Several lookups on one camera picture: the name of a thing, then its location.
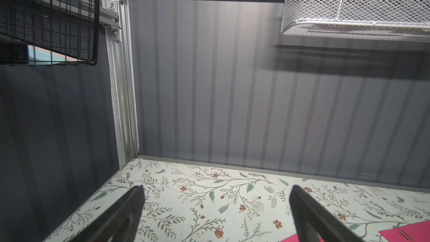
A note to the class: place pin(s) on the black wire wall basket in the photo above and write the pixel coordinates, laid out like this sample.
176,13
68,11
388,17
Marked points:
49,32

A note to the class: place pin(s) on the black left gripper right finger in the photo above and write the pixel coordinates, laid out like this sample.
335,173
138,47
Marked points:
314,223

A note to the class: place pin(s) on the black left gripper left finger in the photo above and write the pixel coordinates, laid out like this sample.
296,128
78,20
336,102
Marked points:
119,223

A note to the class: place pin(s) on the white mesh wall basket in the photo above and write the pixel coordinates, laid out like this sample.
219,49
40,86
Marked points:
393,20

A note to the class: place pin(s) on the aluminium frame post left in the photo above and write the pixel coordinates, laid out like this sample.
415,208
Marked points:
115,18

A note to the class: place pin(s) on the magenta paper sheet right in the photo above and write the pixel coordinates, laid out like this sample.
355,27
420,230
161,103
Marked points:
418,232

